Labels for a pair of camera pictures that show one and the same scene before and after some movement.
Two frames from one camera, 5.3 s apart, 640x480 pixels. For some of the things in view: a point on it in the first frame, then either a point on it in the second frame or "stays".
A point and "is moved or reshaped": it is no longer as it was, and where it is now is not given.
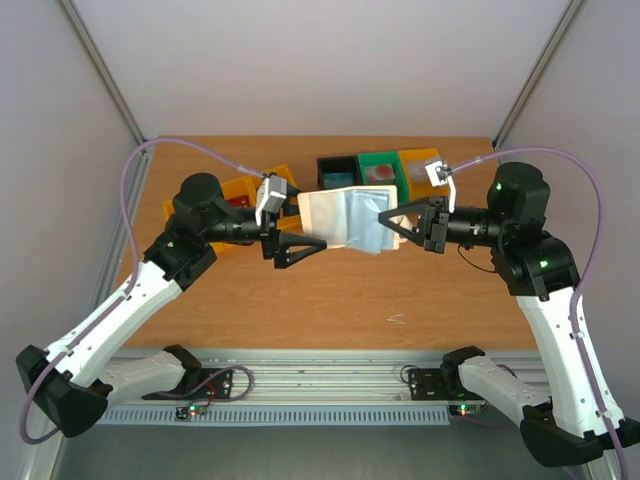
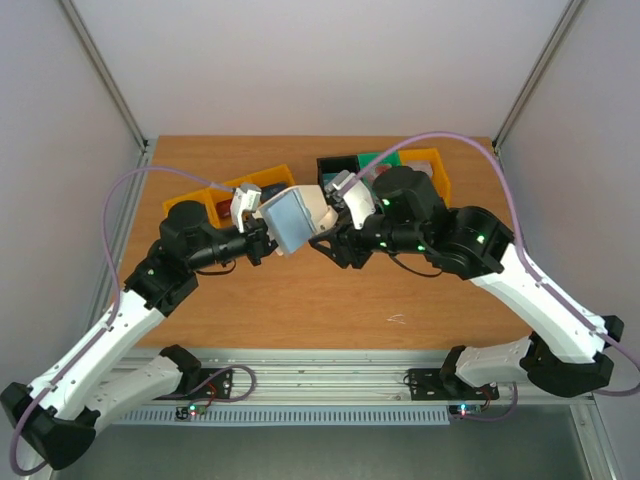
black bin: x=338 y=172 stays
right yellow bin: x=419 y=182 stays
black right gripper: x=438 y=228 to x=351 y=245
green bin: x=385 y=169 stays
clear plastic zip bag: x=348 y=217 is moved or reshaped
